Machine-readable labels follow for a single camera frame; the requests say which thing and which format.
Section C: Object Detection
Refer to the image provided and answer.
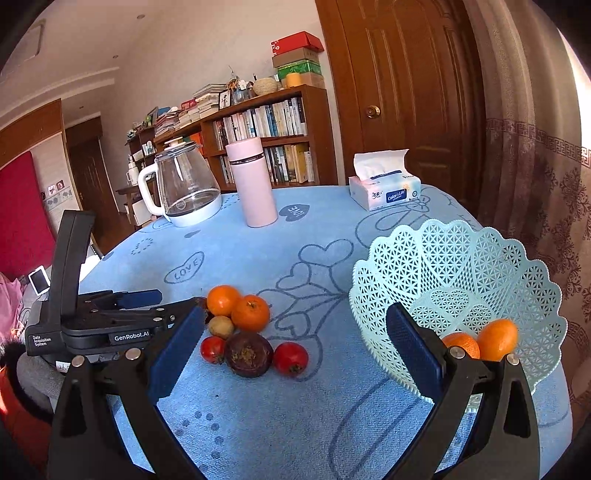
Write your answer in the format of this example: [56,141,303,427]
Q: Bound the red tomato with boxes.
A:
[273,342,308,377]
[200,336,225,364]

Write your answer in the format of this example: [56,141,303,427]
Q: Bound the smooth orange fruit back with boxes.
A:
[206,285,242,317]

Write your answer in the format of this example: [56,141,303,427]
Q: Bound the smooth orange fruit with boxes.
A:
[206,285,242,317]
[477,319,519,361]

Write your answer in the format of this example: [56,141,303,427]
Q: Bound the mandarin orange with stem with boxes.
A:
[230,295,270,333]

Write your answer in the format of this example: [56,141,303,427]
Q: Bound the large dark passion fruit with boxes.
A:
[224,331,273,378]

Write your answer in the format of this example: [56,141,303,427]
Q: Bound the large front orange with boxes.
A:
[442,332,480,359]

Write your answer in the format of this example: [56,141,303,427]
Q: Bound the grey gloved left hand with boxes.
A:
[16,353,64,413]

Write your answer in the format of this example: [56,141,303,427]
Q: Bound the white phone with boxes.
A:
[28,265,50,296]

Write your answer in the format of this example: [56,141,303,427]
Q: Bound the small wooden side table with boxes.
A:
[116,185,141,230]

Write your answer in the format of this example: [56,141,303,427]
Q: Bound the blue patterned tablecloth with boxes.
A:
[80,186,572,479]

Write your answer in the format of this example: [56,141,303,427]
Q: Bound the mint lattice fruit basket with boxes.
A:
[349,219,567,393]

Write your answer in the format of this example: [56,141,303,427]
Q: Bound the pink thermos bottle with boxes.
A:
[225,137,279,228]

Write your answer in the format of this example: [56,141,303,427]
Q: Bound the wooden bookshelf with books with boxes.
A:
[150,85,338,192]

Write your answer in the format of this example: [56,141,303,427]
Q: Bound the tissue pack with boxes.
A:
[349,149,422,211]

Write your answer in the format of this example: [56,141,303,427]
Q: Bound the stacked coloured boxes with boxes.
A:
[270,31,325,89]

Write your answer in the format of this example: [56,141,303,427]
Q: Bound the brown wooden door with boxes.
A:
[317,0,485,214]

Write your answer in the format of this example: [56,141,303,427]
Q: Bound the patterned beige curtain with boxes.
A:
[465,1,590,431]

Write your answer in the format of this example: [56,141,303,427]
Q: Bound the glass kettle white handle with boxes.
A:
[137,137,222,228]

